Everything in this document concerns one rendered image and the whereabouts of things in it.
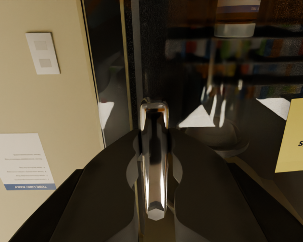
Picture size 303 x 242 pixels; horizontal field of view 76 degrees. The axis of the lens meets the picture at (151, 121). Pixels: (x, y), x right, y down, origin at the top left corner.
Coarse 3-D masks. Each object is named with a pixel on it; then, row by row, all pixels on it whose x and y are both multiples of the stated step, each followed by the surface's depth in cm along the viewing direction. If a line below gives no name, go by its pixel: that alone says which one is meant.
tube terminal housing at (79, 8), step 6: (78, 0) 13; (78, 6) 13; (78, 12) 14; (84, 30) 14; (84, 36) 14; (84, 42) 14; (84, 48) 15; (90, 66) 15; (90, 72) 16; (90, 78) 16; (90, 84) 16; (96, 102) 17; (96, 108) 17; (96, 114) 17; (96, 120) 18; (102, 144) 19
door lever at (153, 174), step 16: (144, 112) 10; (160, 112) 10; (144, 128) 11; (160, 128) 11; (144, 144) 11; (160, 144) 11; (144, 160) 12; (160, 160) 12; (144, 176) 13; (160, 176) 12; (144, 192) 13; (160, 192) 13; (160, 208) 13
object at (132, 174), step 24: (120, 144) 11; (96, 168) 9; (120, 168) 9; (96, 192) 8; (120, 192) 8; (72, 216) 7; (96, 216) 7; (120, 216) 7; (72, 240) 6; (96, 240) 6; (120, 240) 6
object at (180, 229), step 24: (168, 144) 12; (192, 144) 10; (192, 168) 9; (216, 168) 9; (192, 192) 8; (216, 192) 7; (240, 192) 7; (192, 216) 7; (216, 216) 7; (240, 216) 6; (192, 240) 6; (216, 240) 6; (240, 240) 6; (264, 240) 6
